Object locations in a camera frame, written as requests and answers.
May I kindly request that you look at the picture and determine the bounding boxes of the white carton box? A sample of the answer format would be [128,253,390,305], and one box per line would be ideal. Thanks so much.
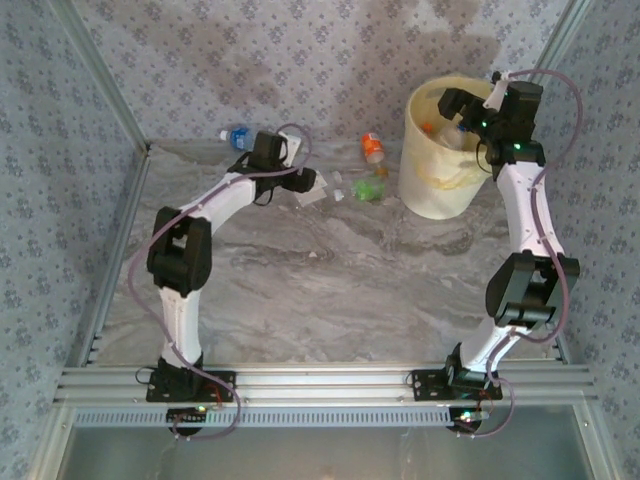
[294,182,332,207]

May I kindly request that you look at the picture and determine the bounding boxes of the white round plastic bin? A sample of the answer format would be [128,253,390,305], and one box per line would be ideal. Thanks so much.
[398,73,501,220]

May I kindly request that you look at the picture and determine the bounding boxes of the clear bottle blue label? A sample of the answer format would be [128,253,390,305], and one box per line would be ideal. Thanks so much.
[218,127,257,151]

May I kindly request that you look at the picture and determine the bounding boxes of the green crushed plastic bottle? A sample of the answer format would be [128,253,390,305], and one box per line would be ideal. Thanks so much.
[352,178,386,204]

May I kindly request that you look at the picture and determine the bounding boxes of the orange label bottle white cap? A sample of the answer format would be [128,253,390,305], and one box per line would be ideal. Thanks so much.
[360,132,387,165]

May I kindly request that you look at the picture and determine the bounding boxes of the black left controller board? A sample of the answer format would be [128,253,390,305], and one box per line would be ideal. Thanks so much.
[167,407,207,436]

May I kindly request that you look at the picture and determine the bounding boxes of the black controller board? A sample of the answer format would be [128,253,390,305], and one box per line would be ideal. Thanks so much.
[448,407,489,435]
[167,407,207,436]

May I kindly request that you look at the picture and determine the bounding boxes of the grey metal shelf panel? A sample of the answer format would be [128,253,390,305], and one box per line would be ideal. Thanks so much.
[29,405,626,480]

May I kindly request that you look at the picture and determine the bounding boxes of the black right controller board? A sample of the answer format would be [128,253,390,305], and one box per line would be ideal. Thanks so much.
[448,407,489,435]

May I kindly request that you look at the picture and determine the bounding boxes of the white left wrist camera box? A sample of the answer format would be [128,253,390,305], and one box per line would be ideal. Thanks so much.
[284,130,304,166]

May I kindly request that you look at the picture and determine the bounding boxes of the aluminium right corner post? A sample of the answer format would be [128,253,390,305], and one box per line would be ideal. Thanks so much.
[534,0,596,71]

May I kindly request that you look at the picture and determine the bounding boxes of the aluminium corner post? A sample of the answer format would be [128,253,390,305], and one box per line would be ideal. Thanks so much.
[534,0,596,71]
[47,0,154,156]

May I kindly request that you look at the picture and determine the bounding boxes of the aluminium left side rail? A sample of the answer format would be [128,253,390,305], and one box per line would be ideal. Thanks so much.
[77,147,154,369]

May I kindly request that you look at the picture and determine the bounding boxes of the aluminium left corner post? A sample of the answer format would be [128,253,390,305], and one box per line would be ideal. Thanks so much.
[47,0,154,156]

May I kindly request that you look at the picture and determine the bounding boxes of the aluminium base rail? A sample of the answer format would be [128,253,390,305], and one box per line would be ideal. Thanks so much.
[53,364,599,405]

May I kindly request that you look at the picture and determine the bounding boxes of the aluminium right side rail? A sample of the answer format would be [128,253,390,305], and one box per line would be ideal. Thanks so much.
[549,319,574,364]

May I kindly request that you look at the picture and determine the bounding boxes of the grey slotted cable duct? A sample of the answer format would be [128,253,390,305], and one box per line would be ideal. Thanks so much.
[73,405,456,429]

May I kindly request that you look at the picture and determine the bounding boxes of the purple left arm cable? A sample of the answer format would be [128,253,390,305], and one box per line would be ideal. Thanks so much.
[128,123,314,442]

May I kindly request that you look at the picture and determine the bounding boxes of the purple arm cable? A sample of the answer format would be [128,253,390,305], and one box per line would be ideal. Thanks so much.
[128,123,314,442]
[452,68,585,440]

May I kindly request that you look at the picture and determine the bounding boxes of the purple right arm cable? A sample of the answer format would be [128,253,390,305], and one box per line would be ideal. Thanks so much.
[452,68,585,440]

